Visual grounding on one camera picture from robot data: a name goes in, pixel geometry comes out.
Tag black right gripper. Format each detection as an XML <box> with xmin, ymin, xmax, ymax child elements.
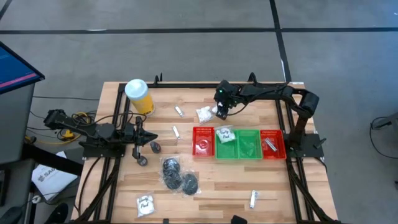
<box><xmin>213</xmin><ymin>79</ymin><xmax>241</xmax><ymax>121</ymax></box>

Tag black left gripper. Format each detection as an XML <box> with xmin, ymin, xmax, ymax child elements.
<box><xmin>125</xmin><ymin>115</ymin><xmax>159</xmax><ymax>159</ymax></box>

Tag clear bag of cotton balls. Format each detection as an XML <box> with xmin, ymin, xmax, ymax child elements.
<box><xmin>195</xmin><ymin>105</ymin><xmax>219</xmax><ymax>124</ymax></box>

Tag clear vanity pad bag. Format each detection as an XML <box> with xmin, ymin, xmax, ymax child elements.
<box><xmin>136</xmin><ymin>192</ymin><xmax>155</xmax><ymax>218</ymax></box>
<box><xmin>216</xmin><ymin>125</ymin><xmax>237</xmax><ymax>144</ymax></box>

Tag clear bag black hair ties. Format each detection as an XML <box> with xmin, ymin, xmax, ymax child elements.
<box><xmin>161</xmin><ymin>170</ymin><xmax>185</xmax><ymax>192</ymax></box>
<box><xmin>181</xmin><ymin>170</ymin><xmax>200</xmax><ymax>197</ymax></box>
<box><xmin>160</xmin><ymin>155</ymin><xmax>182</xmax><ymax>175</ymax></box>

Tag red plastic basket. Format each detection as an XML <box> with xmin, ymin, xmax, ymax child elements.
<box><xmin>192</xmin><ymin>126</ymin><xmax>216</xmax><ymax>157</ymax></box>
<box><xmin>259</xmin><ymin>129</ymin><xmax>287</xmax><ymax>161</ymax></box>

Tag yellow wipes canister white lid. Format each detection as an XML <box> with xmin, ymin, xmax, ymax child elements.
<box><xmin>124</xmin><ymin>78</ymin><xmax>155</xmax><ymax>116</ymax></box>

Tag black table beam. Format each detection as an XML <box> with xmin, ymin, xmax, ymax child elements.
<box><xmin>21</xmin><ymin>142</ymin><xmax>84</xmax><ymax>177</ymax></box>

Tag white printed booklet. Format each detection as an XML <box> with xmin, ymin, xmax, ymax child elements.
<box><xmin>30</xmin><ymin>151</ymin><xmax>78</xmax><ymax>202</ymax></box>

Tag black rounded object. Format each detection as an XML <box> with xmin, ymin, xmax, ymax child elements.
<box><xmin>231</xmin><ymin>214</ymin><xmax>249</xmax><ymax>224</ymax></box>

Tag person's shoe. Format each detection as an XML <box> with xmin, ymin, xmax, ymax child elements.
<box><xmin>44</xmin><ymin>202</ymin><xmax>70</xmax><ymax>224</ymax></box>

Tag blue screen monitor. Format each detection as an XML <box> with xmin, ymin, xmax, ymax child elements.
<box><xmin>0</xmin><ymin>40</ymin><xmax>46</xmax><ymax>96</ymax></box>

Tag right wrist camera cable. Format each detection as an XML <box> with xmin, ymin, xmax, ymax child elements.
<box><xmin>228</xmin><ymin>102</ymin><xmax>251</xmax><ymax>118</ymax></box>

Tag black aluminium table frame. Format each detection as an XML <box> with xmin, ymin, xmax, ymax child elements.
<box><xmin>73</xmin><ymin>73</ymin><xmax>341</xmax><ymax>224</ymax></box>

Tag yellow cable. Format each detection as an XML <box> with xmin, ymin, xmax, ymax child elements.
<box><xmin>24</xmin><ymin>111</ymin><xmax>90</xmax><ymax>146</ymax></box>

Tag black floor cable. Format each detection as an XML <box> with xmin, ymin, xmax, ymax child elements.
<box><xmin>32</xmin><ymin>95</ymin><xmax>101</xmax><ymax>102</ymax></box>
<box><xmin>369</xmin><ymin>115</ymin><xmax>398</xmax><ymax>160</ymax></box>

